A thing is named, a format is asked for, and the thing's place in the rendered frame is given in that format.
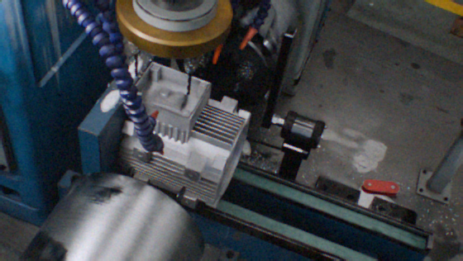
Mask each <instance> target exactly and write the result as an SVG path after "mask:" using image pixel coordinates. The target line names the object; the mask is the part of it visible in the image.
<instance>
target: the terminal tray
mask: <svg viewBox="0 0 463 261"><path fill-rule="evenodd" d="M154 66H157V67H158V68H157V69H154V68H153V67H154ZM188 78H189V75H188V74H185V73H180V72H179V71H177V70H174V69H170V68H167V67H165V66H164V65H161V64H156V63H154V62H152V63H151V64H150V67H149V68H147V70H146V72H145V73H144V74H143V75H142V76H141V79H140V80H139V81H138V82H137V83H136V87H137V88H138V93H139V95H140V96H141V98H142V103H143V104H144V105H145V106H146V112H147V114H148V115H149V116H150V115H151V114H152V113H153V112H154V111H159V115H158V116H157V117H156V125H155V129H154V131H155V133H156V134H161V136H162V137H165V136H166V135H167V136H168V139H169V140H170V139H172V138H173V139H174V142H178V140H179V141H180V144H181V145H182V144H183V143H188V142H189V137H190V133H191V130H192V129H193V125H194V124H195V121H197V119H198V116H199V114H201V112H202V110H203V108H204V107H205V106H207V104H208V101H209V98H210V93H211V88H212V83H208V82H206V81H203V80H202V79H200V78H194V77H193V76H192V80H191V87H190V94H189V95H187V91H188V90H187V86H188V85H189V83H188ZM202 83H205V84H206V87H202V86H201V84H202ZM184 111H188V112H189V114H188V115H184Z"/></svg>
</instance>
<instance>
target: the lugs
mask: <svg viewBox="0 0 463 261"><path fill-rule="evenodd" d="M238 115H240V116H243V117H245V123H248V122H249V120H250V116H251V113H250V112H248V111H243V110H240V111H239V112H238ZM122 134H127V135H129V136H134V135H136V129H135V127H134V123H133V122H132V121H131V120H125V121H124V124H123V126H122ZM228 159H229V158H228V157H225V156H222V155H221V154H216V156H215V158H214V160H213V162H212V168H214V169H216V170H219V171H224V170H225V168H226V165H227V161H228ZM220 200H221V198H220V199H217V200H216V202H215V204H214V205H212V204H208V203H206V205H208V206H211V207H212V208H217V206H218V204H219V202H220Z"/></svg>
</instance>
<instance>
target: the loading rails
mask: <svg viewBox="0 0 463 261"><path fill-rule="evenodd" d="M179 205H180V206H181V207H182V208H183V209H185V210H186V212H187V213H188V214H190V216H191V217H192V218H193V220H194V221H195V223H196V224H197V225H198V228H199V229H200V230H201V231H202V234H203V240H204V243H207V244H210V245H211V246H214V247H216V248H219V249H222V252H221V253H220V255H219V257H218V258H217V261H238V260H239V258H240V257H241V258H245V259H248V260H250V261H423V260H424V258H426V257H427V255H428V253H429V252H430V251H431V250H432V246H433V235H434V233H432V232H430V231H428V230H424V229H423V228H421V227H416V226H415V225H411V224H409V223H407V222H403V221H400V220H398V219H395V218H393V217H392V216H386V215H385V214H382V213H380V212H378V211H373V210H371V209H369V208H367V207H364V206H360V205H357V204H355V203H354V202H350V201H346V200H345V199H342V198H339V197H337V196H333V195H331V194H329V193H326V192H324V191H320V190H317V189H316V188H314V187H310V186H306V185H304V184H301V183H299V182H297V181H293V180H291V179H289V178H286V177H284V176H279V175H278V174H276V173H272V172H270V171H266V170H264V169H262V168H259V167H255V166H254V165H251V164H248V163H246V162H242V161H240V162H238V163H237V166H236V170H235V172H234V174H233V175H232V177H231V181H230V182H229V184H228V186H227V188H226V191H225V192H224V194H223V195H222V199H221V200H220V202H219V204H218V206H217V208H212V207H211V206H208V205H206V202H198V205H197V206H196V208H195V209H193V208H191V207H188V206H185V205H182V204H181V200H179Z"/></svg>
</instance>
